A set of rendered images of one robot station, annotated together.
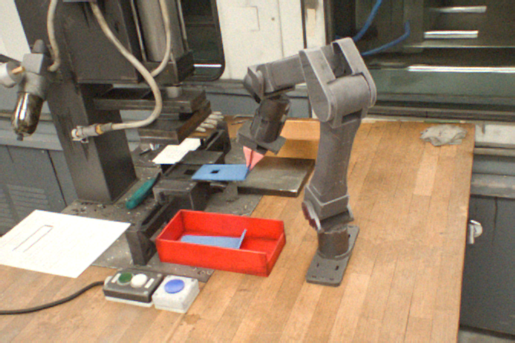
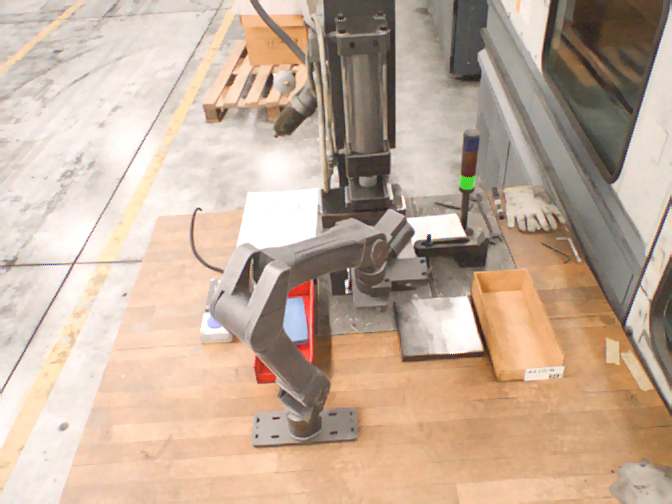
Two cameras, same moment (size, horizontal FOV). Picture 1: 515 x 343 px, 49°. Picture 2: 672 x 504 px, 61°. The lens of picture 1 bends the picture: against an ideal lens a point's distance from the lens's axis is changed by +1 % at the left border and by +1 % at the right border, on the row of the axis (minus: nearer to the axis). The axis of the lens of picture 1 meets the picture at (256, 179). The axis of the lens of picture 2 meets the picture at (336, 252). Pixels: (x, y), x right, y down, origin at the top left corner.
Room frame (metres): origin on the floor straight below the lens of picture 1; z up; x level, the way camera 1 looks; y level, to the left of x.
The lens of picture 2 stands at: (0.79, -0.74, 1.86)
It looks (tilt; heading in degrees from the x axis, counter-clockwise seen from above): 41 degrees down; 68
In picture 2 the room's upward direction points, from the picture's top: 5 degrees counter-clockwise
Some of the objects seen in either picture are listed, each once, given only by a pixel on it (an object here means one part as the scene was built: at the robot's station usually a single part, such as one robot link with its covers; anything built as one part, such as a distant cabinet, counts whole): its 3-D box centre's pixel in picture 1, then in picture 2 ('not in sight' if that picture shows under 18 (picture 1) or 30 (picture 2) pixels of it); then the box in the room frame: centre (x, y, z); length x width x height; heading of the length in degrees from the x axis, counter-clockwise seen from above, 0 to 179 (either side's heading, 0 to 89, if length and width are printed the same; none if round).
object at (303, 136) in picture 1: (300, 141); (514, 322); (1.43, -0.14, 0.93); 0.25 x 0.13 x 0.08; 66
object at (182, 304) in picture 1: (177, 298); (218, 330); (0.87, 0.18, 0.90); 0.07 x 0.07 x 0.06; 66
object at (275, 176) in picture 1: (277, 175); (436, 327); (1.29, -0.06, 0.91); 0.17 x 0.16 x 0.02; 156
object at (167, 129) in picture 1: (141, 79); (358, 148); (1.27, 0.23, 1.22); 0.26 x 0.18 x 0.30; 66
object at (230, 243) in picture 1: (209, 242); (289, 319); (1.02, 0.12, 0.92); 0.15 x 0.07 x 0.03; 73
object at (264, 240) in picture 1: (221, 240); (286, 327); (1.00, 0.09, 0.93); 0.25 x 0.12 x 0.06; 66
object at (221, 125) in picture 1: (220, 139); (472, 249); (1.49, 0.09, 0.95); 0.06 x 0.03 x 0.09; 156
